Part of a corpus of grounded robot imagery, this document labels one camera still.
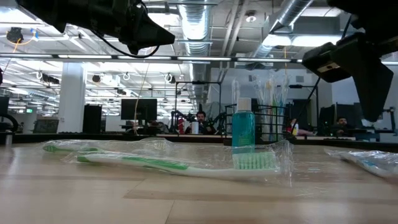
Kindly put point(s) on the long ceiling light strip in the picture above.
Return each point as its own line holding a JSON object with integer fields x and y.
{"x": 84, "y": 56}

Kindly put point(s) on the small dark monitor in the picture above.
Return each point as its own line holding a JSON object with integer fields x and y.
{"x": 46, "y": 126}

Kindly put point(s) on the black tower cabinet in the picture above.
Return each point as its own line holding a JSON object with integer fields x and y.
{"x": 91, "y": 118}

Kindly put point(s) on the teal mouthwash bottle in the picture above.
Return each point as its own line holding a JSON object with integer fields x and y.
{"x": 243, "y": 127}

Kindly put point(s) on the silver corrugated ceiling duct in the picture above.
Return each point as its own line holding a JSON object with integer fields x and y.
{"x": 196, "y": 25}

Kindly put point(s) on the blue box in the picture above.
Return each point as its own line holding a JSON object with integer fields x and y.
{"x": 367, "y": 136}

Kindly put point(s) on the black ceiling camera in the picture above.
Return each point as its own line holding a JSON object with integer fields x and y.
{"x": 14, "y": 34}

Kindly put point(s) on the black computer monitor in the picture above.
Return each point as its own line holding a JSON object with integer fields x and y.
{"x": 138, "y": 109}

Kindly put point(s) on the white yellow cup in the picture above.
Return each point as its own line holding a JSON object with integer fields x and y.
{"x": 294, "y": 129}

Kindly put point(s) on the orange toothbrush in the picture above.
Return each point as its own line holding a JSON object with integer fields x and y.
{"x": 161, "y": 143}

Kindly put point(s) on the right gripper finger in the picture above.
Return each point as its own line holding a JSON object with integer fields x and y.
{"x": 370, "y": 81}

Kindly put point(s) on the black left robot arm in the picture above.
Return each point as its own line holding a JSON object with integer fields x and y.
{"x": 62, "y": 12}

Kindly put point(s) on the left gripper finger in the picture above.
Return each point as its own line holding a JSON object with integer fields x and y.
{"x": 149, "y": 31}

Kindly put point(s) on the person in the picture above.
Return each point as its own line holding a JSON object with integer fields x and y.
{"x": 201, "y": 116}
{"x": 342, "y": 120}

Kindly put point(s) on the silver spiral ceiling duct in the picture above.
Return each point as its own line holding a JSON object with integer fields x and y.
{"x": 292, "y": 12}

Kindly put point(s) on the white column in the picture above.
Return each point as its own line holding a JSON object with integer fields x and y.
{"x": 71, "y": 93}

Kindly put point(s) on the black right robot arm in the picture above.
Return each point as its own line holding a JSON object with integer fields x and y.
{"x": 373, "y": 6}

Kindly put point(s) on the green toothbrush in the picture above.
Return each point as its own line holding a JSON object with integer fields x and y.
{"x": 54, "y": 148}
{"x": 155, "y": 163}
{"x": 274, "y": 109}

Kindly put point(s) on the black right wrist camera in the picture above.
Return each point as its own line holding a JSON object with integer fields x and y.
{"x": 323, "y": 56}

